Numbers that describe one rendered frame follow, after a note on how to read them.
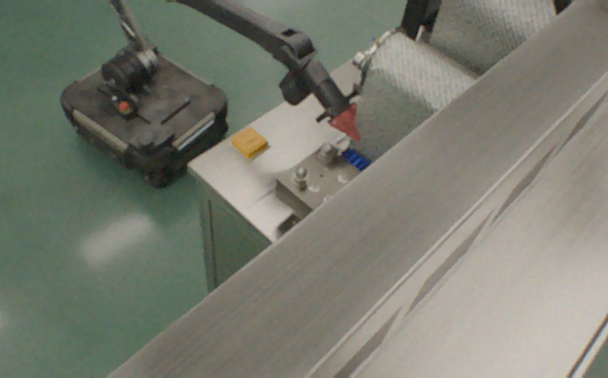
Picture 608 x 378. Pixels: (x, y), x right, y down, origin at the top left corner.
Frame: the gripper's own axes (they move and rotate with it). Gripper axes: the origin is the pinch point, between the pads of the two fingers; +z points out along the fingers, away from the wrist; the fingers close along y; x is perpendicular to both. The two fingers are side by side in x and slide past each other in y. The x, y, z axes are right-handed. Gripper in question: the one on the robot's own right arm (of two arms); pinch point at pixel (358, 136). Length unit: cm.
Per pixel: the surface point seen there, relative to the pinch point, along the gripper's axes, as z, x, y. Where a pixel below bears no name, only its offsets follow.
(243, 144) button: -15.1, -25.2, 12.3
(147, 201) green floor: -27, -137, 10
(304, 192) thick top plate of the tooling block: 2.8, -3.5, 18.1
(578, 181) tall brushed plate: 20, 53, 14
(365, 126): -1.1, 4.6, 0.3
